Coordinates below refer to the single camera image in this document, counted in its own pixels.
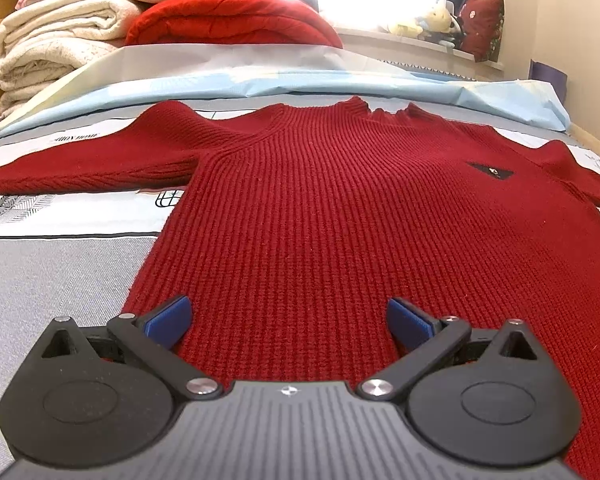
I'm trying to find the yellow and blue plush toy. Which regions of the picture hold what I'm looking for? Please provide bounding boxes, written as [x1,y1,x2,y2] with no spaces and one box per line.
[422,2,468,50]

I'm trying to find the white window sill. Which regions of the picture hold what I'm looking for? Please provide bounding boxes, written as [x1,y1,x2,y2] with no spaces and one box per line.
[337,27,507,82]

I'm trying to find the dark red pillow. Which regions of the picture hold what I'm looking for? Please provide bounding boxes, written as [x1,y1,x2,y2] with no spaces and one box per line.
[457,0,506,64]

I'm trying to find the white folded blanket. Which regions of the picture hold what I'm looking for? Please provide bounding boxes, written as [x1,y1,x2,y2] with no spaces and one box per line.
[0,0,144,117]

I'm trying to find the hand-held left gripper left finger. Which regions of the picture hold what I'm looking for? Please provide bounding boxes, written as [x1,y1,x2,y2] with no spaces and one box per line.
[39,294,227,402]

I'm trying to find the purple box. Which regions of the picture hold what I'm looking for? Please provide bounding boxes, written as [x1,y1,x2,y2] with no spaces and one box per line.
[529,58,569,93]

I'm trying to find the red knitted sweater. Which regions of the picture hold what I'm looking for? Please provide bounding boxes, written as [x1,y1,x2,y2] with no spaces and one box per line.
[0,96,600,480]

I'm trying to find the printed grey bedsheet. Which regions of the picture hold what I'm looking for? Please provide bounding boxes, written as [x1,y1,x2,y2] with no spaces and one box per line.
[0,95,600,480]

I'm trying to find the wooden bed side rail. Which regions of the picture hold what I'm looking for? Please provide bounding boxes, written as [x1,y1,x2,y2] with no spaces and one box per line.
[569,119,600,173]

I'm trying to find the light blue quilt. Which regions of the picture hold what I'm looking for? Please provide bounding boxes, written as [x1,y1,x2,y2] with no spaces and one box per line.
[0,42,574,144]

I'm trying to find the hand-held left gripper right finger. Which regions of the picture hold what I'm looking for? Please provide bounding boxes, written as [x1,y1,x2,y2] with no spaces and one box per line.
[356,297,539,404]

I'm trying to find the red folded quilt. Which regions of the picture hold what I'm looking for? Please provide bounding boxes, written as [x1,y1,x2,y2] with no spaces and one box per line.
[125,0,344,52]

